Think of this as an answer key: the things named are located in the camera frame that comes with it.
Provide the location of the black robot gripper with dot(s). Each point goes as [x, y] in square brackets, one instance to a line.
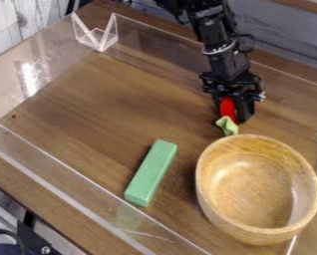
[229, 79]

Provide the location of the red ball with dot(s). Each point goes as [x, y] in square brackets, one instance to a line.
[227, 108]

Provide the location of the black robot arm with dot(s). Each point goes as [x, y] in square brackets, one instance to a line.
[211, 20]

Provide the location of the wooden bowl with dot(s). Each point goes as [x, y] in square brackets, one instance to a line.
[255, 188]

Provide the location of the long green rectangular block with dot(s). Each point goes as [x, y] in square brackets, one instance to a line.
[144, 183]

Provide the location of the black metal clamp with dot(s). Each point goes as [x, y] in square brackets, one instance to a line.
[35, 244]

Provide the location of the clear acrylic tray wall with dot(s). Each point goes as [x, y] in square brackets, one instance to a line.
[82, 113]

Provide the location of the clear acrylic corner bracket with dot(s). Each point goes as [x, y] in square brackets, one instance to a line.
[99, 39]

